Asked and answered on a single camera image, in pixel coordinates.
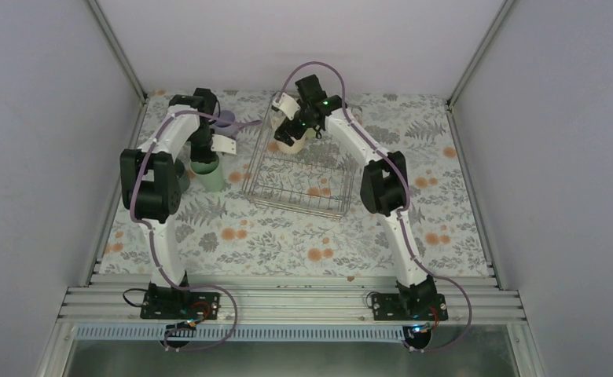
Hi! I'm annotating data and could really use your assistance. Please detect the mint green tumbler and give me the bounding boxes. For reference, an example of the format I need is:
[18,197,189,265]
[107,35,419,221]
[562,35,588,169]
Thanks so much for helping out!
[190,155,225,192]

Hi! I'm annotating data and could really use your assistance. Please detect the cream mug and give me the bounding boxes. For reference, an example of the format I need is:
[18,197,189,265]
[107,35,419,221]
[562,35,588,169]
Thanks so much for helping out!
[270,113,307,155]

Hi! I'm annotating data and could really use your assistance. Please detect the lilac cup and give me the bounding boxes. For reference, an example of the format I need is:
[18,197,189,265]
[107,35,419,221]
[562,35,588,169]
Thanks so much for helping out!
[211,110,239,138]

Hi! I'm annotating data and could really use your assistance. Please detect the light green cup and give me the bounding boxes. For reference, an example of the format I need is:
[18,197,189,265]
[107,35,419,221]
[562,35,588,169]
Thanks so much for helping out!
[305,126,322,139]

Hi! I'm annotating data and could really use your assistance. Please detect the dark grey mug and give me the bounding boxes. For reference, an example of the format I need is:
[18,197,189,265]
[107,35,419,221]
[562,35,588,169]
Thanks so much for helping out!
[174,159,191,194]

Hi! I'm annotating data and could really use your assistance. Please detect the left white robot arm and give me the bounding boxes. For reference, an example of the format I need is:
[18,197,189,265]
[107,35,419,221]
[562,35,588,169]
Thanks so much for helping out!
[119,88,218,318]

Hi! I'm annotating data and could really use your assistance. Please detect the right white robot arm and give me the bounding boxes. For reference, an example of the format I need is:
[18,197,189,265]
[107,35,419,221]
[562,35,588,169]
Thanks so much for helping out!
[271,75,438,320]

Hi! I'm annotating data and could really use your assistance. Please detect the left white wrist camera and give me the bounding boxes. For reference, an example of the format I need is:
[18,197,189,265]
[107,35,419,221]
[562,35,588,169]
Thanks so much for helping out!
[211,134,237,155]

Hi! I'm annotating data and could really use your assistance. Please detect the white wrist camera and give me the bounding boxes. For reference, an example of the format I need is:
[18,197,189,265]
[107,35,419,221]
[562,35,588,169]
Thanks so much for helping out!
[211,134,237,155]
[271,93,301,120]

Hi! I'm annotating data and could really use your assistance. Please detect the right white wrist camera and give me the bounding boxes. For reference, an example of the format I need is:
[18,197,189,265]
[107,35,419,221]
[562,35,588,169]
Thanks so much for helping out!
[271,93,301,120]

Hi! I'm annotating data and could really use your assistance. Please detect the wire dish rack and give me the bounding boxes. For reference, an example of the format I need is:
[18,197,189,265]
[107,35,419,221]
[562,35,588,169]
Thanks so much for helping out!
[243,108,358,220]

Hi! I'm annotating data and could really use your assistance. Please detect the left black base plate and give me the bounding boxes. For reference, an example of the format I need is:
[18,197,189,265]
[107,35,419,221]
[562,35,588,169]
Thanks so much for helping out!
[140,290,221,321]

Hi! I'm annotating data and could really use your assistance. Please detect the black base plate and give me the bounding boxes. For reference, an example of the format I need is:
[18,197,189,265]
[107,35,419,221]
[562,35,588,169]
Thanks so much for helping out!
[140,290,221,321]
[365,291,449,321]

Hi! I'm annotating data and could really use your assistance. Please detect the aluminium rail frame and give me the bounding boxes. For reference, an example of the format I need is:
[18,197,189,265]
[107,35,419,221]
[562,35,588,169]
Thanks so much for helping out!
[38,263,545,376]

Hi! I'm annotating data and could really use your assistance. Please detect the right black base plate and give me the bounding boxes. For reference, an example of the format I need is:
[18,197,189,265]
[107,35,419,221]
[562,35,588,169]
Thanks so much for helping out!
[365,291,449,321]

